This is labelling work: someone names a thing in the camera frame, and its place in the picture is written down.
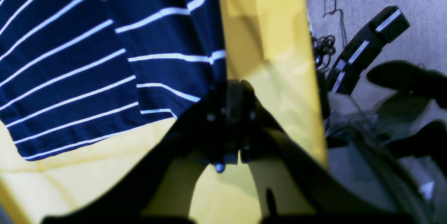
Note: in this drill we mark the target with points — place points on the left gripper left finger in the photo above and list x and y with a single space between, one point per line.
160 187

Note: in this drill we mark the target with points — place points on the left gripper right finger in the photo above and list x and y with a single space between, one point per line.
292 187

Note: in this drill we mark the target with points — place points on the navy white striped T-shirt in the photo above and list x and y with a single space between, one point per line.
75 72

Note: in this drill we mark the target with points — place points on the yellow table cloth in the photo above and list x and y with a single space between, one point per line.
267 42

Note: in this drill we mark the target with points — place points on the black curved device on floor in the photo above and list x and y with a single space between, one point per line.
364 48

